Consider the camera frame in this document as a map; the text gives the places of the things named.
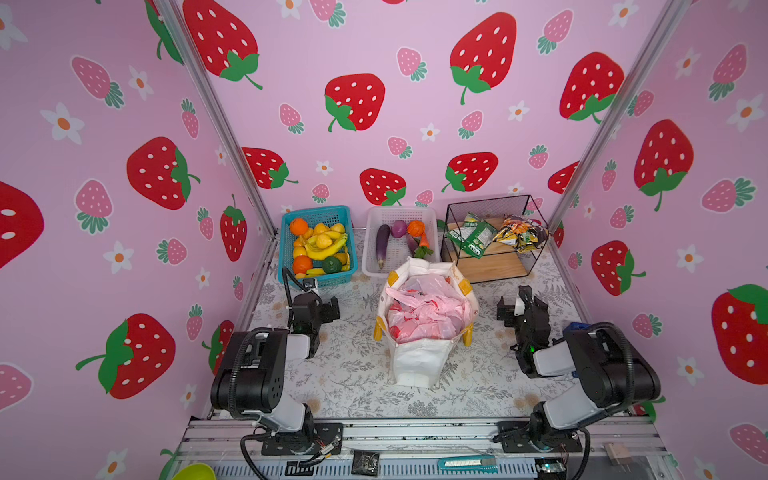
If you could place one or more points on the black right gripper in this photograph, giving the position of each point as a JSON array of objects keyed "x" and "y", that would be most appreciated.
[{"x": 511, "y": 311}]

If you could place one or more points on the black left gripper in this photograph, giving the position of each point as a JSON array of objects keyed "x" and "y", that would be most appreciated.
[{"x": 324, "y": 309}]

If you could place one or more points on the pink plastic grocery bag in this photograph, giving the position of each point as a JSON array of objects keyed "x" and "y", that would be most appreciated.
[{"x": 426, "y": 307}]

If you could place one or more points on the white canvas tote bag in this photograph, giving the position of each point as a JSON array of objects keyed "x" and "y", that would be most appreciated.
[{"x": 420, "y": 363}]

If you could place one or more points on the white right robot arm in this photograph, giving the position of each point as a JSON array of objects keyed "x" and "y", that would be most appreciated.
[{"x": 612, "y": 376}]

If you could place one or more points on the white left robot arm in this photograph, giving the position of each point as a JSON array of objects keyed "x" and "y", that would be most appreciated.
[{"x": 250, "y": 381}]

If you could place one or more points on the blue object at right edge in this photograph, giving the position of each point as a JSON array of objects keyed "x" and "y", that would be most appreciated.
[{"x": 575, "y": 326}]

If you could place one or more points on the large orange toy fruit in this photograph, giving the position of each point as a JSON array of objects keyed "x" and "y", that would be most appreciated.
[{"x": 302, "y": 264}]

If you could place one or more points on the dark green round toy fruit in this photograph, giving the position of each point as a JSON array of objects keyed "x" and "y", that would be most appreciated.
[{"x": 332, "y": 265}]

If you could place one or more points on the long yellow toy banana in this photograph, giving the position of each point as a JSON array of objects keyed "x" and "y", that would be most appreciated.
[{"x": 314, "y": 253}]

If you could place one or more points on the yellow toy lemon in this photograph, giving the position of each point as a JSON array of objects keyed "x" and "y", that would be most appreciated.
[{"x": 323, "y": 241}]

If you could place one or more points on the colourful snack packet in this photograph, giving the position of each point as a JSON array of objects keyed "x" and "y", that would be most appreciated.
[{"x": 522, "y": 234}]

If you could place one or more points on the orange toy tangerine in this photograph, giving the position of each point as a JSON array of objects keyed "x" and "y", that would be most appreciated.
[{"x": 298, "y": 227}]

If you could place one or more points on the green snack packet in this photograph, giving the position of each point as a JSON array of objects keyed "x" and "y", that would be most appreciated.
[{"x": 473, "y": 236}]

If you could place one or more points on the teal plastic fruit basket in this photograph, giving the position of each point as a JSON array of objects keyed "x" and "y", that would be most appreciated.
[{"x": 320, "y": 220}]

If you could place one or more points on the long dark purple eggplant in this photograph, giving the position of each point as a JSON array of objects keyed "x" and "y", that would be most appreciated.
[{"x": 381, "y": 244}]

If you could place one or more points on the white plastic vegetable basket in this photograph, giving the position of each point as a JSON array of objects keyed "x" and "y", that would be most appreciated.
[{"x": 397, "y": 248}]

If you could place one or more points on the orange toy pumpkin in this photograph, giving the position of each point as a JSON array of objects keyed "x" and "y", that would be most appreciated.
[{"x": 416, "y": 228}]

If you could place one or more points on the small teal device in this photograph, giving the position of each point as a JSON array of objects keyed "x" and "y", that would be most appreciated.
[{"x": 472, "y": 463}]

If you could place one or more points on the green bowl at front edge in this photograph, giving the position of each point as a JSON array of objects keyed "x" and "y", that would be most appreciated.
[{"x": 197, "y": 471}]

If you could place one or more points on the black wire mesh basket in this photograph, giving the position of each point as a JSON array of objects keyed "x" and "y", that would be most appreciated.
[{"x": 500, "y": 261}]

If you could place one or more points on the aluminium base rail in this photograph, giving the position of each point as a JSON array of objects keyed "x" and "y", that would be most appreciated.
[{"x": 620, "y": 448}]

